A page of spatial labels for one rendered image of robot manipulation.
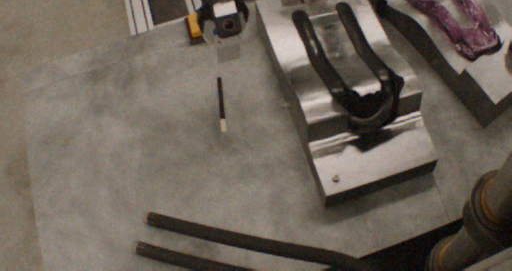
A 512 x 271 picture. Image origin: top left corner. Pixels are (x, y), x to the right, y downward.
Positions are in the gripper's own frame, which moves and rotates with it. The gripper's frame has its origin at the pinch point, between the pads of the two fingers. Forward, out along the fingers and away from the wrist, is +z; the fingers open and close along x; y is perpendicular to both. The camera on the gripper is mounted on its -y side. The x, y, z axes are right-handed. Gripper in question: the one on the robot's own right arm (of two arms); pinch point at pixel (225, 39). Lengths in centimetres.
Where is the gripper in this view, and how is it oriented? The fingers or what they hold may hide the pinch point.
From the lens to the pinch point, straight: 133.7
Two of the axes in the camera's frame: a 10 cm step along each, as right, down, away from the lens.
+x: -9.6, 2.5, -1.1
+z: 0.4, 5.1, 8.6
